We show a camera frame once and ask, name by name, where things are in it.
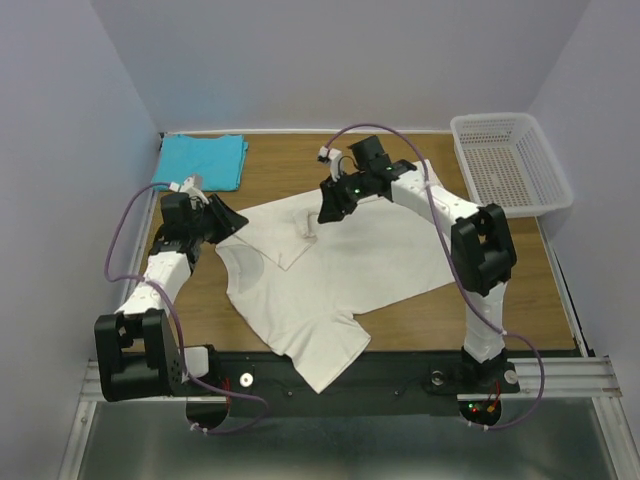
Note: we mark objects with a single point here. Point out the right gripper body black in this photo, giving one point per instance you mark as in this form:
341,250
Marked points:
365,188

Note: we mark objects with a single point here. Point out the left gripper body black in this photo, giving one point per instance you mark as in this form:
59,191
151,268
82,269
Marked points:
198,227

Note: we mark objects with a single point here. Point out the white t shirt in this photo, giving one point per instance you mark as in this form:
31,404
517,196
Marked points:
300,284

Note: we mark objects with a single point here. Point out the white plastic basket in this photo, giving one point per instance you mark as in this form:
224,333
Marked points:
506,159

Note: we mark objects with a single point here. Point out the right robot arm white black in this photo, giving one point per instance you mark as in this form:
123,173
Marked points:
476,239

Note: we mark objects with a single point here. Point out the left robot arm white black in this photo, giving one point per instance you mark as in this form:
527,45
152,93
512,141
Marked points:
140,348

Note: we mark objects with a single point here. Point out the folded blue t shirt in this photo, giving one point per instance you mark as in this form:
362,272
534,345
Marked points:
218,161

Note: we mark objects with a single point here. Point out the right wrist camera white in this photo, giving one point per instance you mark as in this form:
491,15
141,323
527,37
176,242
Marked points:
333,158

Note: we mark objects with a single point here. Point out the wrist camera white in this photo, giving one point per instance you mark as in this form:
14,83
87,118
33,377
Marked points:
191,186
333,158

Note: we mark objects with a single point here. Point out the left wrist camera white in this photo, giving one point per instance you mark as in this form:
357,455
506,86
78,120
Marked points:
191,186

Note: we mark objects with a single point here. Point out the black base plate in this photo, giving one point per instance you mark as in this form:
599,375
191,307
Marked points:
376,384

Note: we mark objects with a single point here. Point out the aluminium frame rail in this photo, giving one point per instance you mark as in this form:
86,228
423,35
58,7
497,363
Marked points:
537,303

